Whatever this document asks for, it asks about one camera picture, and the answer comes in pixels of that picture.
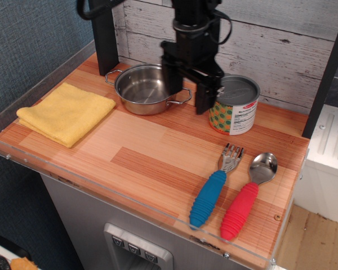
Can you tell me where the black vertical post left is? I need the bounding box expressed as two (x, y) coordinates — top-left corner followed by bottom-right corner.
(91, 9), (119, 76)

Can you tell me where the grey toy food can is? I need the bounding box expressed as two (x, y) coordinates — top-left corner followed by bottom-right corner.
(208, 74), (260, 136)

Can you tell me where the yellow folded cloth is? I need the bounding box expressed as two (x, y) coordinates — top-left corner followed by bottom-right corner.
(16, 83), (116, 148)

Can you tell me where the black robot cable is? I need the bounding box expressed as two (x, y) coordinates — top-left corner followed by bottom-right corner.
(208, 8), (233, 46)

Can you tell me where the orange object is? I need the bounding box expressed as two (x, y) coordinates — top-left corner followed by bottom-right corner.
(10, 257), (38, 270)

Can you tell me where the white toy sink unit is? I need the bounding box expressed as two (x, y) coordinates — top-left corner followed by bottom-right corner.
(292, 42), (338, 223)

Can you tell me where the clear acrylic table guard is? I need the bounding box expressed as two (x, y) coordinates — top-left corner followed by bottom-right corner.
(0, 56), (309, 269)

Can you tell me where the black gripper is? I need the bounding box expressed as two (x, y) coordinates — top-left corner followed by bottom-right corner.
(161, 1), (225, 115)

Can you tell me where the red handled spoon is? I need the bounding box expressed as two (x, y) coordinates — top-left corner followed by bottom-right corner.
(220, 152), (278, 241)

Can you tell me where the blue handled fork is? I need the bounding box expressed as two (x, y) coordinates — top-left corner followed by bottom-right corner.
(189, 143), (244, 230)

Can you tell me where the stainless steel pot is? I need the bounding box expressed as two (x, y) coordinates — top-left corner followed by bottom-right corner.
(105, 64), (192, 116)

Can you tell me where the black vertical post right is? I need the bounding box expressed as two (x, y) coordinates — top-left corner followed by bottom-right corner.
(302, 33), (338, 139)

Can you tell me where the silver dispenser panel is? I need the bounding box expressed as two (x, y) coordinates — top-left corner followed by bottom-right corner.
(104, 223), (174, 269)

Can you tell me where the black vertical post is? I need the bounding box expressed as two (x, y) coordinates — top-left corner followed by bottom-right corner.
(302, 33), (338, 139)
(91, 9), (119, 76)

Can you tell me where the grey toy fridge cabinet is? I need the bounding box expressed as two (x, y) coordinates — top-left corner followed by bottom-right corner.
(41, 175), (244, 269)

